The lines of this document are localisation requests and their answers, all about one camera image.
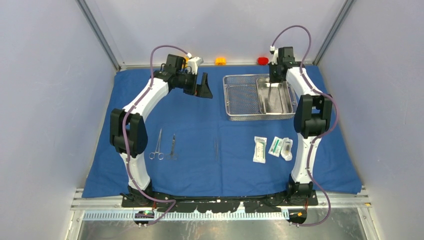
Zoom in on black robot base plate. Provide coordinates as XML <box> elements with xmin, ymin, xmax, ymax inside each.
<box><xmin>120</xmin><ymin>188</ymin><xmax>318</xmax><ymax>213</ymax></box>

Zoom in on small yellow plastic block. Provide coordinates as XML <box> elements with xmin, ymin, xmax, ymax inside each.
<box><xmin>214</xmin><ymin>57</ymin><xmax>227</xmax><ymax>66</ymax></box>

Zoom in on clear syringe packet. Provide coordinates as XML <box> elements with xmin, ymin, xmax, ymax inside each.
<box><xmin>280</xmin><ymin>137</ymin><xmax>293</xmax><ymax>161</ymax></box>

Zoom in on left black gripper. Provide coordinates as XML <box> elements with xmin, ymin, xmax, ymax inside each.
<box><xmin>176</xmin><ymin>70</ymin><xmax>213</xmax><ymax>99</ymax></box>

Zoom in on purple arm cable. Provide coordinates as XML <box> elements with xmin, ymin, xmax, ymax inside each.
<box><xmin>121</xmin><ymin>44</ymin><xmax>177</xmax><ymax>227</ymax></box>
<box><xmin>270</xmin><ymin>25</ymin><xmax>340</xmax><ymax>228</ymax></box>

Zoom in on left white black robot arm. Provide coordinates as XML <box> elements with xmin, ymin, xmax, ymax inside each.
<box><xmin>109</xmin><ymin>54</ymin><xmax>213</xmax><ymax>207</ymax></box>

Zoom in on red plastic object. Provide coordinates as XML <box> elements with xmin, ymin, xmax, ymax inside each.
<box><xmin>256</xmin><ymin>57</ymin><xmax>269</xmax><ymax>66</ymax></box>

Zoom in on green white sterile packet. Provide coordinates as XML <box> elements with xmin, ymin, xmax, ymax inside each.
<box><xmin>268</xmin><ymin>136</ymin><xmax>284</xmax><ymax>158</ymax></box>

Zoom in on metal mesh instrument basket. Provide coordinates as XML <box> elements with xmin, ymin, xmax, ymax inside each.
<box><xmin>222</xmin><ymin>74</ymin><xmax>298</xmax><ymax>121</ymax></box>

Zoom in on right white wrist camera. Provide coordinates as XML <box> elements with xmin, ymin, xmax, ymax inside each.
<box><xmin>269</xmin><ymin>45</ymin><xmax>279</xmax><ymax>65</ymax></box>

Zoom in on stainless steel tray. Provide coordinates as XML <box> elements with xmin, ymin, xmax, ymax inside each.
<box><xmin>256</xmin><ymin>77</ymin><xmax>297</xmax><ymax>115</ymax></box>

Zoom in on steel surgical scissors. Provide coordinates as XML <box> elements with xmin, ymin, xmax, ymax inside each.
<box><xmin>166</xmin><ymin>133</ymin><xmax>178</xmax><ymax>160</ymax></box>

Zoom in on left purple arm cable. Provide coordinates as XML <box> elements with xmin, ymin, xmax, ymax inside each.
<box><xmin>121</xmin><ymin>44</ymin><xmax>177</xmax><ymax>227</ymax></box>

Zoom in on aluminium frame rail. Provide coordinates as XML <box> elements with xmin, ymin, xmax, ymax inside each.
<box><xmin>70</xmin><ymin>187</ymin><xmax>373</xmax><ymax>211</ymax></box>

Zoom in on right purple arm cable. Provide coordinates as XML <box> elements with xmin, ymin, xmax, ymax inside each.
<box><xmin>270</xmin><ymin>25</ymin><xmax>340</xmax><ymax>228</ymax></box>

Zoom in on steel surgical forceps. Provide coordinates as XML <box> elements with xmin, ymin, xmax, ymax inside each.
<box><xmin>149</xmin><ymin>128</ymin><xmax>165</xmax><ymax>160</ymax></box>

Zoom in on thin steel tweezers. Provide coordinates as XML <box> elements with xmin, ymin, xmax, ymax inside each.
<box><xmin>214</xmin><ymin>137</ymin><xmax>220</xmax><ymax>162</ymax></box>

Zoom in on large yellow plastic block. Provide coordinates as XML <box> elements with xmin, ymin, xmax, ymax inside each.
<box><xmin>183</xmin><ymin>57</ymin><xmax>189</xmax><ymax>69</ymax></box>

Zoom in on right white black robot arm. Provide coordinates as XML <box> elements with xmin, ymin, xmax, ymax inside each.
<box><xmin>268</xmin><ymin>45</ymin><xmax>333</xmax><ymax>205</ymax></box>

